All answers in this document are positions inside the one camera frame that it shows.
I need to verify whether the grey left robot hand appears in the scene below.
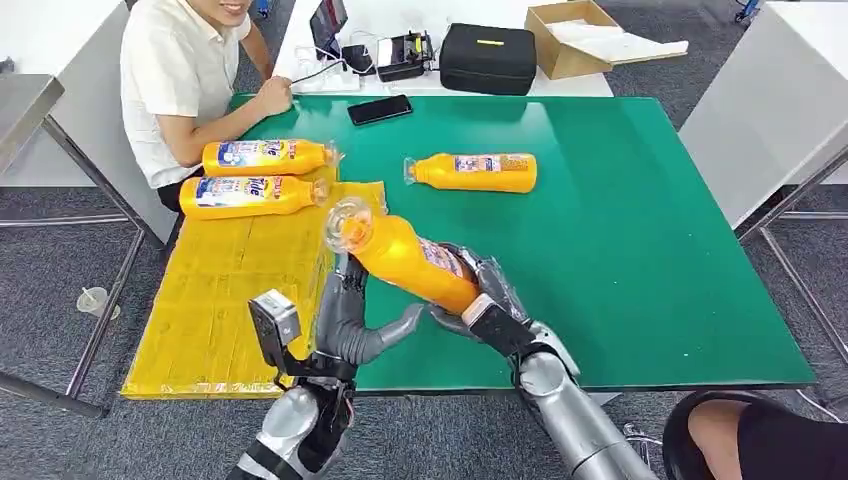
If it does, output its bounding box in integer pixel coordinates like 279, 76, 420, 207
315, 253, 426, 368

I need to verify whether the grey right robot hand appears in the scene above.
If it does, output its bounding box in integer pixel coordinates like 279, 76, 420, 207
428, 242, 533, 344

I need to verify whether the orange drink bottle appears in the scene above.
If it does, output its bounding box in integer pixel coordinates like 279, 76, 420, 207
402, 152, 539, 195
322, 196, 482, 317
201, 138, 343, 179
178, 174, 331, 221

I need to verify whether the yellow plastic sheet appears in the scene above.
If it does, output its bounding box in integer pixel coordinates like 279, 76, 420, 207
120, 165, 389, 401

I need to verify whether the green table mat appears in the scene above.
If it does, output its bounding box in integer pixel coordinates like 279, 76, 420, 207
228, 94, 817, 393

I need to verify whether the black smartphone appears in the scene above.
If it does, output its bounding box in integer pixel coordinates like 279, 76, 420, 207
346, 93, 415, 128

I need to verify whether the black zip case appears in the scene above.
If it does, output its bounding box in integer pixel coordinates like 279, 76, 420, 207
438, 22, 539, 97

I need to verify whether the chrome chair base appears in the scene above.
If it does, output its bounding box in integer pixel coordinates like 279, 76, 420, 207
621, 422, 666, 480

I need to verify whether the brown cardboard box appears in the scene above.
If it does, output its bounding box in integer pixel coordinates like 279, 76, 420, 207
523, 0, 691, 81

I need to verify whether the black label printer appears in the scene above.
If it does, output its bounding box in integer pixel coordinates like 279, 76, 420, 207
375, 30, 437, 83

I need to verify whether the white power strip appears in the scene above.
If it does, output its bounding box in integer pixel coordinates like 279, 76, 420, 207
288, 58, 362, 95

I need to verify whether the clear plastic cup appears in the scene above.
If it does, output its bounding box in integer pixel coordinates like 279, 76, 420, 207
75, 286, 123, 322

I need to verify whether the black power adapter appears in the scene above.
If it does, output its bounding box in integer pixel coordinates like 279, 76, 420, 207
341, 43, 376, 75

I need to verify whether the white sheet in box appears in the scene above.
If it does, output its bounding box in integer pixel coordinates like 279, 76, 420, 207
548, 17, 691, 66

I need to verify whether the white desk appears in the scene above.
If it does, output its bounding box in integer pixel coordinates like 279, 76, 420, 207
271, 0, 616, 99

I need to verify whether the person in white top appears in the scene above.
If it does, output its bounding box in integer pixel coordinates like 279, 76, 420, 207
119, 0, 295, 215

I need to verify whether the dark tablet screen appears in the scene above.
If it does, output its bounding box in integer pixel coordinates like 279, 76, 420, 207
308, 0, 350, 60

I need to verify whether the white table with steel legs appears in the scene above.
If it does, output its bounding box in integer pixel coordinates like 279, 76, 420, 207
0, 0, 181, 421

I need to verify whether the grey steel table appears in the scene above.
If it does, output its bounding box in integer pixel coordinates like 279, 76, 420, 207
0, 56, 66, 175

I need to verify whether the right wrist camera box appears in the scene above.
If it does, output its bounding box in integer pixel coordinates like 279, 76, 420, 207
460, 294, 539, 360

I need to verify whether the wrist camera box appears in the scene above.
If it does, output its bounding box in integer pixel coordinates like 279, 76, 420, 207
460, 294, 539, 360
247, 288, 304, 376

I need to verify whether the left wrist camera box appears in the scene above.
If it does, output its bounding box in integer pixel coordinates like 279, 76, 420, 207
247, 288, 304, 376

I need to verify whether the black power cable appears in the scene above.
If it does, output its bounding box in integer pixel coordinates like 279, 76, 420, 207
290, 56, 347, 87

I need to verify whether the white table with steel frame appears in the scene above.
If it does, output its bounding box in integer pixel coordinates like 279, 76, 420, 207
677, 0, 848, 369

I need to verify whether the white floor cable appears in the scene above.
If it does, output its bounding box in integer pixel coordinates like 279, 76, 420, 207
794, 388, 848, 425

